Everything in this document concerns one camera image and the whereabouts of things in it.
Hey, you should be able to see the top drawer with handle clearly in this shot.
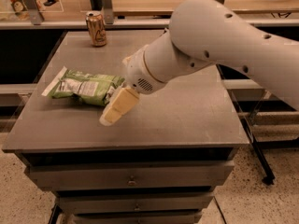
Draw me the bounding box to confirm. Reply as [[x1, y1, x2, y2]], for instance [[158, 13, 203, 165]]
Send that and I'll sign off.
[[27, 161, 235, 191]]

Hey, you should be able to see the wooden shelf unit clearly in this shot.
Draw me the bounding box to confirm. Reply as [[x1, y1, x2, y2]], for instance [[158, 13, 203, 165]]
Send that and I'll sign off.
[[0, 0, 299, 30]]

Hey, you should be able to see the small black object on shelf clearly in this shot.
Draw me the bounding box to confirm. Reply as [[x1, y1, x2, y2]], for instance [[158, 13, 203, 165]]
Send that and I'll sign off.
[[44, 0, 59, 7]]

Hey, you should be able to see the orange soda can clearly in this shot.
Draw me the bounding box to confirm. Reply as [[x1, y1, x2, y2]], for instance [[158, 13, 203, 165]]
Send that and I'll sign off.
[[85, 10, 107, 47]]

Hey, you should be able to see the drawer with handle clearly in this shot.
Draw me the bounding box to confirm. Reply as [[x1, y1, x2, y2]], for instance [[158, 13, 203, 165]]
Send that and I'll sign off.
[[57, 192, 213, 214], [27, 161, 235, 191]]

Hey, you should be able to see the black metal stand leg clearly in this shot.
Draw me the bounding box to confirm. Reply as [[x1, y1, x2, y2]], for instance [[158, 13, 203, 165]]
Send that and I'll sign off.
[[240, 118, 275, 186]]

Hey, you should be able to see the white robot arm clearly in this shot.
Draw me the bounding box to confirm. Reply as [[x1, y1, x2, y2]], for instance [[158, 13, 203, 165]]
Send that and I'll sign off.
[[100, 0, 299, 126]]

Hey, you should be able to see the bottom drawer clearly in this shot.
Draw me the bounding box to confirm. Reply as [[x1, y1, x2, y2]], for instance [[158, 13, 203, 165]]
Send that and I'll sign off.
[[72, 211, 202, 224]]

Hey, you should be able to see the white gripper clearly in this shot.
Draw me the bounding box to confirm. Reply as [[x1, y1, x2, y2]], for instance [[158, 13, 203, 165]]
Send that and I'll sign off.
[[99, 45, 165, 126]]

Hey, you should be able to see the grey drawer cabinet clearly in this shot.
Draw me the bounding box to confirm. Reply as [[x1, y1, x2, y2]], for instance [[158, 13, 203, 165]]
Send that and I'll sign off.
[[2, 28, 250, 224]]

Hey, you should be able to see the green jalapeno chip bag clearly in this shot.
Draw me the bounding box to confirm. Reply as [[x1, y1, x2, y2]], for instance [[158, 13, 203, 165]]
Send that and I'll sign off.
[[42, 67, 124, 107]]

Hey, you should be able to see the middle drawer with handle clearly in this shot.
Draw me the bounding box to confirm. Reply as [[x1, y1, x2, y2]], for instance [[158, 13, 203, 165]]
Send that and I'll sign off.
[[57, 192, 213, 214]]

